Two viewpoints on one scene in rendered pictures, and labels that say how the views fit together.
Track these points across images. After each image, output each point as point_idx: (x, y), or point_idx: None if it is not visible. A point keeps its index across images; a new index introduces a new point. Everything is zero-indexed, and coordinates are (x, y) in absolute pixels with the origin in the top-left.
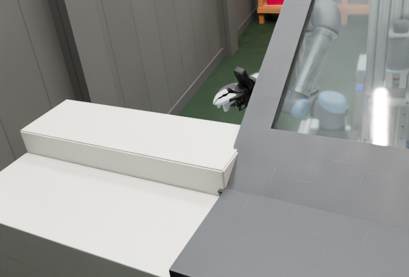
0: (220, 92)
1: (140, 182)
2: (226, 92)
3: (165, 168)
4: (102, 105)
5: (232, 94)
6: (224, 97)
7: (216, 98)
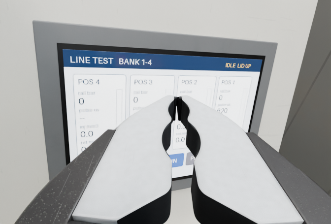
0: (239, 141)
1: None
2: (205, 170)
3: None
4: None
5: (129, 183)
6: (153, 121)
7: (182, 96)
